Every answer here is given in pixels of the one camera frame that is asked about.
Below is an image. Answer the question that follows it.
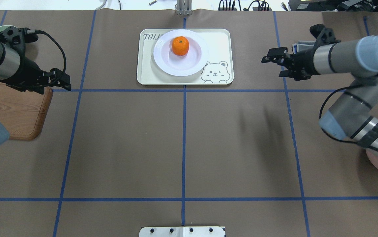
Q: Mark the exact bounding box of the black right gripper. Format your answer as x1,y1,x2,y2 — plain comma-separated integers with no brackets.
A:
261,47,317,81

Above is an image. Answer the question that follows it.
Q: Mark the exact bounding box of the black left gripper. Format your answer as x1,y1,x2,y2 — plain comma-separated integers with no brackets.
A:
2,58,72,94

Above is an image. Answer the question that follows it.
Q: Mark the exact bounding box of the orange fruit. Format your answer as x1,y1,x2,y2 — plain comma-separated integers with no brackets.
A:
172,36,190,56

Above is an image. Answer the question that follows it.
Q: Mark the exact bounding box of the white round plate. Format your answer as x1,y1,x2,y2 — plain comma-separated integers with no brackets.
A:
153,29,209,77

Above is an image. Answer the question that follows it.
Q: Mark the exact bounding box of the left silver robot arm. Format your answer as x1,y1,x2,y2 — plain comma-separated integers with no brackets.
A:
0,25,72,145

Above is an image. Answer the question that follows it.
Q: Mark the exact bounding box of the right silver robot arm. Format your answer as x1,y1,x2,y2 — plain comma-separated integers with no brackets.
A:
261,30,378,156

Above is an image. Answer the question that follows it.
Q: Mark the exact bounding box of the cream bear tray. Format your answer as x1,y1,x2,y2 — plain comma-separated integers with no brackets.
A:
136,29,234,85

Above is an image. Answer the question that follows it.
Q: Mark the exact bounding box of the folded grey cloth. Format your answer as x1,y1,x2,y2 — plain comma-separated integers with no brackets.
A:
292,40,316,54

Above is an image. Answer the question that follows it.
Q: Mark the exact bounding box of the wooden cutting board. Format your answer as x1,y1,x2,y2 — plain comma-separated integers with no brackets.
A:
0,83,53,141

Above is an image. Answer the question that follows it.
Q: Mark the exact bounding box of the black usb hub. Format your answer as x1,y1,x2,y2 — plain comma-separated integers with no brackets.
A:
217,0,272,12

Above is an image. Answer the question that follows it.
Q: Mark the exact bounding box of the black wrist camera with cable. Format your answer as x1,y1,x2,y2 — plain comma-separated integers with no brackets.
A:
0,25,67,77

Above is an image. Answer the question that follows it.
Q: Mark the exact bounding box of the aluminium frame post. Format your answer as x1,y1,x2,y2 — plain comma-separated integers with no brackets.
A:
175,0,193,16

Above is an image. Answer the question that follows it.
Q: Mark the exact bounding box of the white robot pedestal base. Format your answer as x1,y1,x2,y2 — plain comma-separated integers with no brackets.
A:
139,226,226,237

